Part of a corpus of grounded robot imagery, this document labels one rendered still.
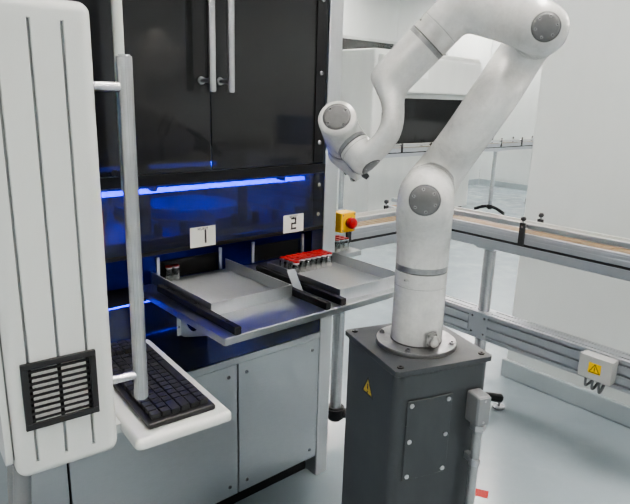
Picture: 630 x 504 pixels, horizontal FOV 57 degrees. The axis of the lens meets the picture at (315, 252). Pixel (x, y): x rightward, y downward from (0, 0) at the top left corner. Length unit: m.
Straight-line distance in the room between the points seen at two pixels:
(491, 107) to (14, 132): 0.88
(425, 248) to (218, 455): 1.09
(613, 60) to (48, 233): 2.48
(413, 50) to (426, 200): 0.31
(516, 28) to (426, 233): 0.43
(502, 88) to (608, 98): 1.67
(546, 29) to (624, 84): 1.71
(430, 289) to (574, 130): 1.78
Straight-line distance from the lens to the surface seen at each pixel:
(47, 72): 0.97
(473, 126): 1.29
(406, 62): 1.30
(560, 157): 3.02
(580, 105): 2.99
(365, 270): 1.90
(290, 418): 2.21
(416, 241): 1.30
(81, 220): 0.99
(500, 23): 1.27
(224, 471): 2.12
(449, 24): 1.30
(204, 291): 1.70
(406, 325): 1.38
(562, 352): 2.49
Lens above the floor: 1.42
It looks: 15 degrees down
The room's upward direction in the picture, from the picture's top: 2 degrees clockwise
